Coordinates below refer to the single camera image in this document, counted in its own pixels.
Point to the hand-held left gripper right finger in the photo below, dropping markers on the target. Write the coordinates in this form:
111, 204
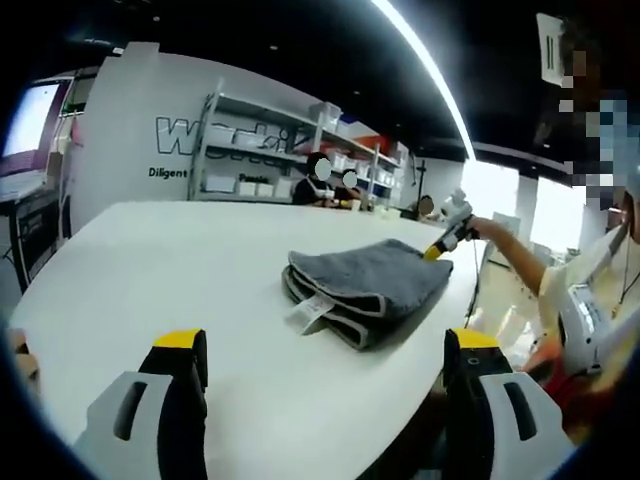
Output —
492, 410

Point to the grey towel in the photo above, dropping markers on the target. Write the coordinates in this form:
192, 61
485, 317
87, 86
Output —
370, 272

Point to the person's right hand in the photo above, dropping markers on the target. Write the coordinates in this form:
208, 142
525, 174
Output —
480, 229

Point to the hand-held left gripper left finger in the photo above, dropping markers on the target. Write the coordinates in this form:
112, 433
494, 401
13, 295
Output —
150, 400

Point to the cardboard box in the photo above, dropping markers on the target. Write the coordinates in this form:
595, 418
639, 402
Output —
54, 164

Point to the row of white storage bins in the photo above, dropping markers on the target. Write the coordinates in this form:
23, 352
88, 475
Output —
220, 184

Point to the black pole stand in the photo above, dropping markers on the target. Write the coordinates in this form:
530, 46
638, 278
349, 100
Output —
421, 185

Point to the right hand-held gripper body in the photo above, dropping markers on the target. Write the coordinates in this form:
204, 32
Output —
456, 206

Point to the long ceiling light strip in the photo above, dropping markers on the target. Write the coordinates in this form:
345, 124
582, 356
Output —
425, 55

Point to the black desk frame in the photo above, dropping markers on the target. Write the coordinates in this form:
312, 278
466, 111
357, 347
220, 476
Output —
35, 235

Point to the white table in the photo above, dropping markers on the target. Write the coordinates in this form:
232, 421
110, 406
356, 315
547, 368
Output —
150, 260

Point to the large monitor screen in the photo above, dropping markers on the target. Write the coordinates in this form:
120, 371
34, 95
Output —
30, 120

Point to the grey metal storage shelf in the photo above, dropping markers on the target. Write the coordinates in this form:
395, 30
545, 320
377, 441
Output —
260, 117

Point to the ceiling air conditioner vent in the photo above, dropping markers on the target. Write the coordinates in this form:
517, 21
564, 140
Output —
547, 50

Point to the white chest device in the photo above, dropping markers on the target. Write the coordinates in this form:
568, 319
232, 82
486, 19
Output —
585, 325

